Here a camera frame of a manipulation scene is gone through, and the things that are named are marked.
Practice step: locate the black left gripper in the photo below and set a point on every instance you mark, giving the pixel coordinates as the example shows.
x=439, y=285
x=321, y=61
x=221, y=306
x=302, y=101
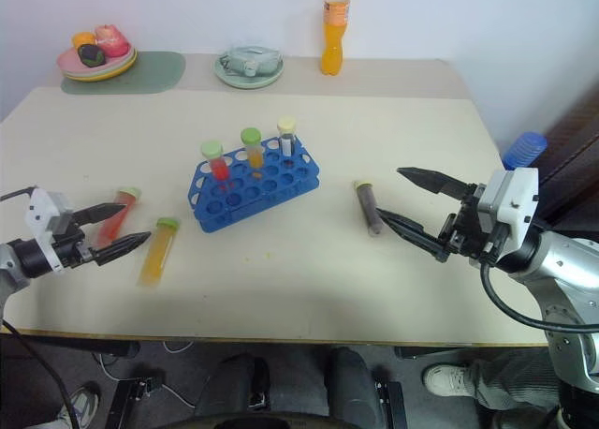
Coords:
x=72, y=248

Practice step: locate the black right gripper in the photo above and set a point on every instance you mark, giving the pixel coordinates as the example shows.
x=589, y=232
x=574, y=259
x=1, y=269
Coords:
x=468, y=234

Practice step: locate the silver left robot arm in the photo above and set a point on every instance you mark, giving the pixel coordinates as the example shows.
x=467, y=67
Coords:
x=23, y=258

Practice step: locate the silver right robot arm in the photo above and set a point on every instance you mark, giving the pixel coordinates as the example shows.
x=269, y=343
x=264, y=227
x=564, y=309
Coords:
x=566, y=260

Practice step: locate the red liquid tube green cap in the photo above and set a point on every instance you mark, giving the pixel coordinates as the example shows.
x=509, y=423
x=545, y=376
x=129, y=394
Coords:
x=219, y=167
x=112, y=228

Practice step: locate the orange liquid tube green cap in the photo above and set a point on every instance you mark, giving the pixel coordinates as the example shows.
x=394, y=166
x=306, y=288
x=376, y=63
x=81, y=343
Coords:
x=159, y=255
x=255, y=155

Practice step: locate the grey powder tube cream cap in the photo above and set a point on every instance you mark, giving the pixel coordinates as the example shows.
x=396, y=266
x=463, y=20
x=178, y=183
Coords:
x=367, y=206

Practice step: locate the blue plastic test tube rack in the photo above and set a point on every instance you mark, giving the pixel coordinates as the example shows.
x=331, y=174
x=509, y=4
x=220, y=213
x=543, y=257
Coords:
x=276, y=190

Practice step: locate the dark tube cream cap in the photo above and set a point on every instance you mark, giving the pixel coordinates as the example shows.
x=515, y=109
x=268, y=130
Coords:
x=286, y=141

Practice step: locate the blue ribbed plastic object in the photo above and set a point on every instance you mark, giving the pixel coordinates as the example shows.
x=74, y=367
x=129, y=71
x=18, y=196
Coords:
x=525, y=149

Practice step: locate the black table crossbar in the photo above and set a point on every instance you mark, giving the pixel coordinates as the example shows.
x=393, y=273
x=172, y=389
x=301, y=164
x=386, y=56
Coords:
x=430, y=352

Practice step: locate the yellow plate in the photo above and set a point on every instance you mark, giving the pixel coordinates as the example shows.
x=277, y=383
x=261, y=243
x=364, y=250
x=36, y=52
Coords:
x=112, y=76

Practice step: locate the dark brown wooden furniture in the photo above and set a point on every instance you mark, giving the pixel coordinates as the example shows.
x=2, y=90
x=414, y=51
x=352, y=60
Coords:
x=573, y=167

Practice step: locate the green placemat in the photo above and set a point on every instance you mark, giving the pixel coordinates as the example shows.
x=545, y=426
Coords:
x=154, y=75

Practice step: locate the light green stacked plate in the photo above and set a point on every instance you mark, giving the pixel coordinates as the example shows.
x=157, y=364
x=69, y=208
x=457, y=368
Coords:
x=122, y=66

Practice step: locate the pink plate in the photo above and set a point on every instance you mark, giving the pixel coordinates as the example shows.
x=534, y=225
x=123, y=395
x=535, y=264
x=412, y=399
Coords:
x=70, y=63

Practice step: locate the dark purple toy fruit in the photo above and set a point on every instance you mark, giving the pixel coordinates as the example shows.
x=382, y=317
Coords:
x=91, y=55

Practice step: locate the grey white sneaker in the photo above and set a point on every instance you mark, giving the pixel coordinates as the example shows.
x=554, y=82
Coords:
x=82, y=405

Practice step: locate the orange soda plastic bottle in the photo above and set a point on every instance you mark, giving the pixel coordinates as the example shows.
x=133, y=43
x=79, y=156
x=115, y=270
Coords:
x=333, y=49

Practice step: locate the pink toy peach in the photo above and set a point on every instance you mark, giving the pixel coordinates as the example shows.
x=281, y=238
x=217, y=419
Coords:
x=112, y=40

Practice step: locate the orange toy fruit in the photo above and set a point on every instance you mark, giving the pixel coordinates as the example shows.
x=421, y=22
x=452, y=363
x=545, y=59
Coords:
x=83, y=39

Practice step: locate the grey trouser leg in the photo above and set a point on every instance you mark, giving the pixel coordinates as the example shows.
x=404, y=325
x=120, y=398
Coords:
x=515, y=377

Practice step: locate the dark rounded shape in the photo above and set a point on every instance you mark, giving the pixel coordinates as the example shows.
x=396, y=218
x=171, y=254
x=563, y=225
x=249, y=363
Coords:
x=229, y=387
x=351, y=387

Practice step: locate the pale green plate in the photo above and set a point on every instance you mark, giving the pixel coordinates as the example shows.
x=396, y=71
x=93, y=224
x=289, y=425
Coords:
x=248, y=81

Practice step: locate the pale green fabric pouch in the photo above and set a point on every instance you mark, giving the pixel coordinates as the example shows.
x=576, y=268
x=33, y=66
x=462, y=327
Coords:
x=248, y=59

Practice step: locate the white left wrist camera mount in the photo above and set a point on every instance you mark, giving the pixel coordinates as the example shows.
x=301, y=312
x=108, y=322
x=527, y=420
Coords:
x=39, y=204

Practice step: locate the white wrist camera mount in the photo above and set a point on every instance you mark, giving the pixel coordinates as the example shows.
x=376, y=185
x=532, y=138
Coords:
x=39, y=204
x=510, y=195

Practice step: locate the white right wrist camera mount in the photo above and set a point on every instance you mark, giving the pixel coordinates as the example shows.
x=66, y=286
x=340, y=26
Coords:
x=510, y=195

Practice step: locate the black metal floor bracket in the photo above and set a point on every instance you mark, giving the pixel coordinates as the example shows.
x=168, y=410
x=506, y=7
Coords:
x=390, y=401
x=131, y=401

